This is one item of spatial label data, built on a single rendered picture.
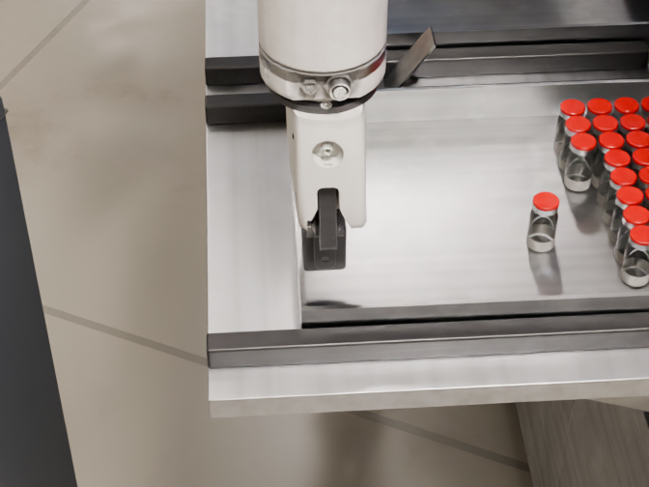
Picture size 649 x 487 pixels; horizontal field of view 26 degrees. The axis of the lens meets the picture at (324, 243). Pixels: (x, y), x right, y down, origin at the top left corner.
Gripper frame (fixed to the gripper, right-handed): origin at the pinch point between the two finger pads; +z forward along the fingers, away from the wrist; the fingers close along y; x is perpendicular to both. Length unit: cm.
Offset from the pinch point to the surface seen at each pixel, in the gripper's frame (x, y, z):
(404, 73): -8.6, 23.3, 1.8
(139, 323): 25, 83, 92
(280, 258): 3.2, 3.2, 4.3
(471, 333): -10.1, -7.7, 2.4
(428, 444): -19, 55, 92
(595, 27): -26.4, 28.0, 1.0
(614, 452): -31, 14, 44
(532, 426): -31, 44, 76
